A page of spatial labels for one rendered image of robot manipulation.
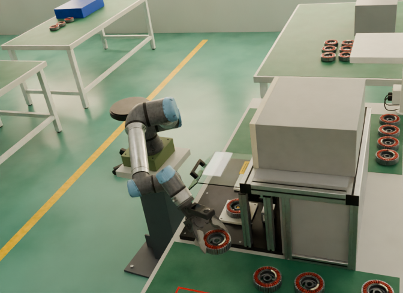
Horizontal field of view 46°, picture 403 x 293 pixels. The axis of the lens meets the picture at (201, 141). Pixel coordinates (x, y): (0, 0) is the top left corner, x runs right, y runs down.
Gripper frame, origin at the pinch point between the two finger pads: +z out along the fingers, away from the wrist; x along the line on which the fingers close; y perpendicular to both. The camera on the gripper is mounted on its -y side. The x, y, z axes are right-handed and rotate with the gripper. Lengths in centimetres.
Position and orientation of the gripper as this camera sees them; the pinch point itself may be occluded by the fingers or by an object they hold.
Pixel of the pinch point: (217, 242)
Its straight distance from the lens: 188.4
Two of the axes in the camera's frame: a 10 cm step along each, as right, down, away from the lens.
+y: -4.4, 3.5, 8.3
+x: -6.8, 4.7, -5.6
